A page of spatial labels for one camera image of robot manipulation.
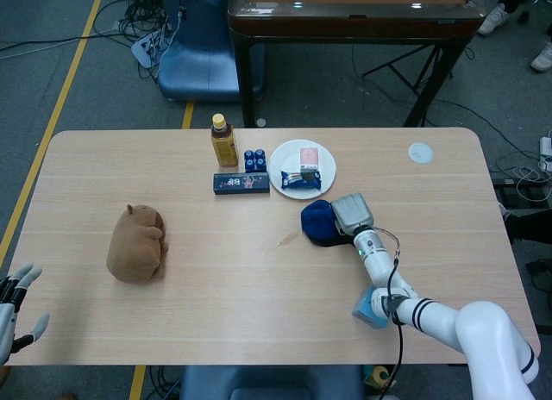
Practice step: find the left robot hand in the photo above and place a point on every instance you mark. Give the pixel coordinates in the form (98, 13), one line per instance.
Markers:
(6, 318)

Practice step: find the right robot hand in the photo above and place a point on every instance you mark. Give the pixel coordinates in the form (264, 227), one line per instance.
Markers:
(351, 214)

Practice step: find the blue fluffy cloth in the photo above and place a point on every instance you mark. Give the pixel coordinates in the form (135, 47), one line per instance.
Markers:
(318, 223)

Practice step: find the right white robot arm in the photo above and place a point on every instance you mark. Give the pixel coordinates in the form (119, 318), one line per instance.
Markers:
(431, 305)

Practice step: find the blue snack wrapper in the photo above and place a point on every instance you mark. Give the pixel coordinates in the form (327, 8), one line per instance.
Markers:
(297, 179)

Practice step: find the pink card pack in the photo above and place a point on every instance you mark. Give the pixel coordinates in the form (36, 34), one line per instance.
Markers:
(309, 157)

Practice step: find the white round plate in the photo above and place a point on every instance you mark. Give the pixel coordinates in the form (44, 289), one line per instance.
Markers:
(284, 163)

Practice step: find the light blue cube box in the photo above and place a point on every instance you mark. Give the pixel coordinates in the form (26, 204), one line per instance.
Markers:
(365, 309)

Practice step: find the blue battery pack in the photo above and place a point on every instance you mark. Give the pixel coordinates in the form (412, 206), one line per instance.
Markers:
(255, 160)

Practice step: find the dark blue rectangular box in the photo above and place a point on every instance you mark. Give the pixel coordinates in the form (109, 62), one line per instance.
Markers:
(241, 184)

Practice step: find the amber tea bottle yellow cap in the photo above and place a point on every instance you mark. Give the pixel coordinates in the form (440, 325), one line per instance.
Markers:
(224, 142)

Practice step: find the brown capybara plush toy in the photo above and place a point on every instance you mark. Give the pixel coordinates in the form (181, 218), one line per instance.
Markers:
(138, 245)

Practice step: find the black tripod stand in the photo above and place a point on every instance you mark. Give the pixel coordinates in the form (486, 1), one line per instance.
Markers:
(405, 68)

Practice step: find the blue robot torso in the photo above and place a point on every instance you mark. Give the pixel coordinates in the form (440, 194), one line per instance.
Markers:
(267, 385)

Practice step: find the dark wooden game table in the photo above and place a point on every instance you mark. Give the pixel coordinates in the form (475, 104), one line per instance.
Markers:
(345, 20)

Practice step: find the white power strip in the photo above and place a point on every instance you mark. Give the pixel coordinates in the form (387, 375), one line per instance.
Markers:
(546, 152)

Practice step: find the white sneaker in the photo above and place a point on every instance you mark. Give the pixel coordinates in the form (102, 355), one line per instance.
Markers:
(493, 20)
(542, 57)

